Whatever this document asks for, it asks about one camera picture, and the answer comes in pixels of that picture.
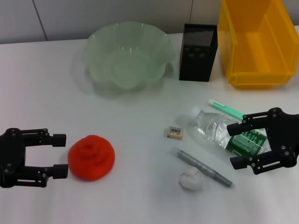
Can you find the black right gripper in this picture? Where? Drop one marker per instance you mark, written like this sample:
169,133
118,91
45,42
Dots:
282,130

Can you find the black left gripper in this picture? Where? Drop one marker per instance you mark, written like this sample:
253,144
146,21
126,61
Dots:
11,154

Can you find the red-orange orange fruit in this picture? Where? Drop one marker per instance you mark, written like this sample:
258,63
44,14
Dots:
91,161

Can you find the clear green-label water bottle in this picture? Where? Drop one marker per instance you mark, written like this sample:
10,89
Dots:
210,126

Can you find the white paper ball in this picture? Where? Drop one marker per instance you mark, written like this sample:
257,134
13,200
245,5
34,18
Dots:
190,178

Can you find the mint green pen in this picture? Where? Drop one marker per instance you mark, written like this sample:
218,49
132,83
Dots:
224,108

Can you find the grey marker pen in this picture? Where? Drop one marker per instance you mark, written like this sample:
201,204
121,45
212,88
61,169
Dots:
201,166

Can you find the beige eraser with barcode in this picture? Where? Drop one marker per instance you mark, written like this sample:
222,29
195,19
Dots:
175,132

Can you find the black mesh pen holder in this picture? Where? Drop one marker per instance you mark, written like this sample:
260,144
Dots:
198,67

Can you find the yellow plastic bin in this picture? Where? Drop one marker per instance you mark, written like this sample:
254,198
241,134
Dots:
257,51

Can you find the pale green wavy glass bowl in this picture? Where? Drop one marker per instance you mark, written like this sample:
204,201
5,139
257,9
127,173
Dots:
105,58

